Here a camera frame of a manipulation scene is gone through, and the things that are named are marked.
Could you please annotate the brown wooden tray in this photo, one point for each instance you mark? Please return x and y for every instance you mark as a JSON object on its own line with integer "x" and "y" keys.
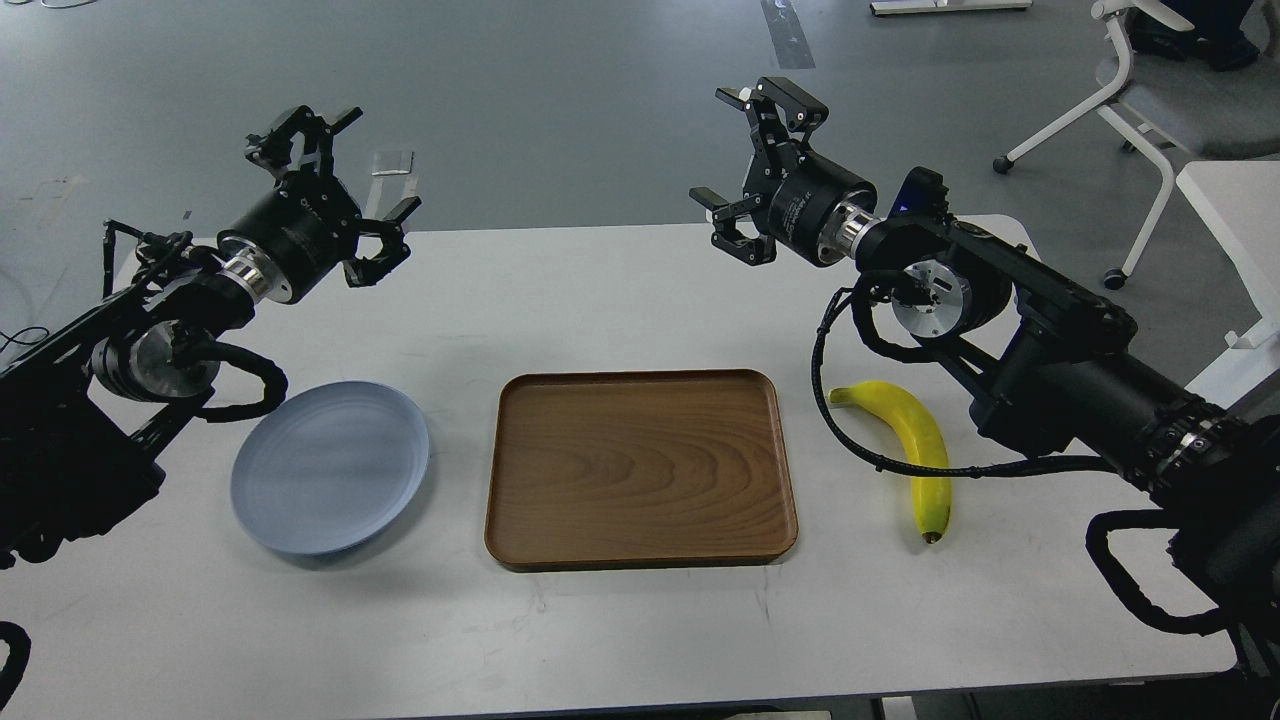
{"x": 639, "y": 470}

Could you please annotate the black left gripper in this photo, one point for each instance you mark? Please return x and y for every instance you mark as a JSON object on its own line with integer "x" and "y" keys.
{"x": 308, "y": 223}

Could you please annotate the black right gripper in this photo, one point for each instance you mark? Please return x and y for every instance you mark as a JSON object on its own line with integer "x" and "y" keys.
{"x": 790, "y": 206}

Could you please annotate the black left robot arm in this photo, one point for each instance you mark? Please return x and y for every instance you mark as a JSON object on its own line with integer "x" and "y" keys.
{"x": 87, "y": 411}

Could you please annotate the white grey office chair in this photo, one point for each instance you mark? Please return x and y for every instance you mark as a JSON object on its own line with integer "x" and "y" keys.
{"x": 1155, "y": 104}

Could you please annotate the yellow banana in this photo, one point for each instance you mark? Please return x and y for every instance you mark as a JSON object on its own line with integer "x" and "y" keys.
{"x": 922, "y": 441}

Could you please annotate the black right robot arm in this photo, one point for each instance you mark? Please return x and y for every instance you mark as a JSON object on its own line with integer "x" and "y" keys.
{"x": 1046, "y": 362}

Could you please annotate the white side table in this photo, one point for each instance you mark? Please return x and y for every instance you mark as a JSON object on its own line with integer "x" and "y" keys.
{"x": 1238, "y": 202}

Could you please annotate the blue round plate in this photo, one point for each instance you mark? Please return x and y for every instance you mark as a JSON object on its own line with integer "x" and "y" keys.
{"x": 330, "y": 469}

